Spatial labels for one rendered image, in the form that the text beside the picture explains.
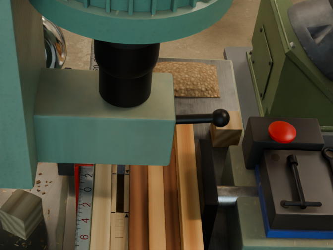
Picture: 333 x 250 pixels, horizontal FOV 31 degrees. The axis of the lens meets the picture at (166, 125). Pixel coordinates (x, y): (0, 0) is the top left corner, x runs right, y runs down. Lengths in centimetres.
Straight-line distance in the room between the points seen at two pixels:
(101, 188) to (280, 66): 64
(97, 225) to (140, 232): 4
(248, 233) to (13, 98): 28
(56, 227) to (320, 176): 36
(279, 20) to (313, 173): 64
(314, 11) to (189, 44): 116
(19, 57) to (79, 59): 182
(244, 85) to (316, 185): 80
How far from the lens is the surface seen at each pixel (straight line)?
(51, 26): 70
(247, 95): 140
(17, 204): 80
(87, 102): 59
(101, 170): 68
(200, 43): 242
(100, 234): 63
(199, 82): 85
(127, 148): 60
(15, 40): 48
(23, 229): 80
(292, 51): 118
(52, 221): 83
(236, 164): 70
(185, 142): 69
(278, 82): 124
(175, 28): 45
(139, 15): 43
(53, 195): 85
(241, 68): 147
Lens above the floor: 148
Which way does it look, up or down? 46 degrees down
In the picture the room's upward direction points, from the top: 7 degrees clockwise
